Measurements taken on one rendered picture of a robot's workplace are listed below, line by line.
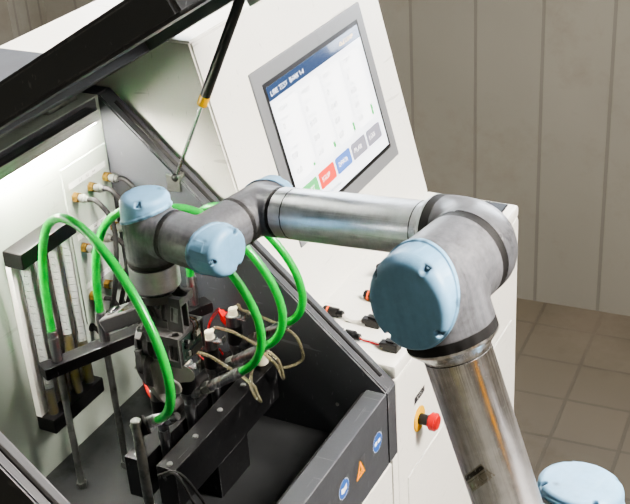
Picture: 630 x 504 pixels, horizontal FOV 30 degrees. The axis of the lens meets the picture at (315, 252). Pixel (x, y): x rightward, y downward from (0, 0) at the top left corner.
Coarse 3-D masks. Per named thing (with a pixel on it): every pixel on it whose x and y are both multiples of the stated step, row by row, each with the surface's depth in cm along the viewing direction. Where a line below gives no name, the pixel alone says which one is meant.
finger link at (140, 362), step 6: (138, 348) 178; (138, 354) 178; (144, 354) 179; (138, 360) 178; (144, 360) 178; (150, 360) 179; (138, 366) 179; (144, 366) 178; (138, 372) 179; (144, 372) 179; (150, 372) 180; (144, 378) 180; (150, 378) 180; (150, 384) 181
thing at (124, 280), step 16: (48, 224) 178; (80, 224) 170; (96, 240) 167; (112, 256) 166; (48, 288) 190; (128, 288) 163; (48, 304) 192; (48, 320) 193; (144, 320) 163; (48, 336) 194; (160, 352) 163; (160, 416) 169
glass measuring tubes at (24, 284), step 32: (64, 224) 200; (32, 256) 193; (64, 256) 203; (32, 288) 196; (64, 288) 207; (32, 320) 198; (64, 320) 206; (32, 352) 202; (64, 352) 210; (32, 384) 205; (96, 384) 216; (64, 416) 209
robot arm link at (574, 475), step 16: (560, 464) 162; (576, 464) 162; (592, 464) 162; (544, 480) 158; (560, 480) 158; (576, 480) 158; (592, 480) 158; (608, 480) 159; (544, 496) 157; (560, 496) 155; (576, 496) 155; (592, 496) 155; (608, 496) 155; (624, 496) 158
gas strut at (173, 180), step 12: (240, 0) 187; (240, 12) 189; (228, 24) 190; (228, 36) 191; (216, 48) 193; (216, 60) 194; (216, 72) 195; (204, 84) 197; (204, 96) 198; (192, 132) 203; (180, 168) 207; (168, 180) 209; (180, 180) 209
